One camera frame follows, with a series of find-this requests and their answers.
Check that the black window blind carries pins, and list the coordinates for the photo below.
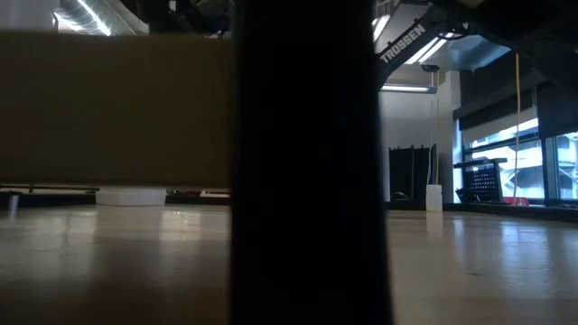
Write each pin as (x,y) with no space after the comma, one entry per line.
(557,113)

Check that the white hexagonal plant pot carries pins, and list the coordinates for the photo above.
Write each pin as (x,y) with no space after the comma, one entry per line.
(131,197)

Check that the black dome camera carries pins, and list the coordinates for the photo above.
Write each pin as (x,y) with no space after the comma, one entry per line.
(430,68)

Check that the ribbed silver ventilation duct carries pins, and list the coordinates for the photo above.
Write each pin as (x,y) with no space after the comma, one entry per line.
(86,15)

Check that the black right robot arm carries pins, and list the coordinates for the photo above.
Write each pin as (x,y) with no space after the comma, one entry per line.
(406,43)

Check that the black perforated cart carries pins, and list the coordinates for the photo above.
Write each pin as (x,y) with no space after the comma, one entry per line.
(483,182)

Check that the black cabinet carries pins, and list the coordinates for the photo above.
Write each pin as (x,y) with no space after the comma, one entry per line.
(408,173)

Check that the black shelf post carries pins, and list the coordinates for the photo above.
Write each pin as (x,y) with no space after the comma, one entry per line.
(311,180)

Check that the fluorescent tube light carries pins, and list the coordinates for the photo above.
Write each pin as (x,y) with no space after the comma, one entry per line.
(406,88)

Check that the brown cardboard box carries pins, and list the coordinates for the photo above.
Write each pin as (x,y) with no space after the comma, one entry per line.
(113,113)

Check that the red object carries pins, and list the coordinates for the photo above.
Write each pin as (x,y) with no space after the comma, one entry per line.
(517,201)

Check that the clear medicine bottle white cap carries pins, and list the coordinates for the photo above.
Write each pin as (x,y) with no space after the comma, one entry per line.
(434,198)

